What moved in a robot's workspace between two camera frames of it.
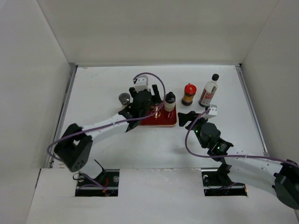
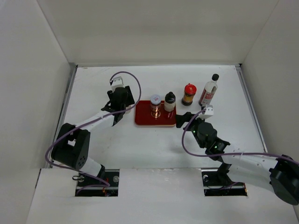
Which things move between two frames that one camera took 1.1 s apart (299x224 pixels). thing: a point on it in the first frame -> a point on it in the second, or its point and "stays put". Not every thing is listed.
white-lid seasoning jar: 156,108 stays put
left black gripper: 156,98 -> 129,99
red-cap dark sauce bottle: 189,90 stays put
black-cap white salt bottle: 170,101 stays put
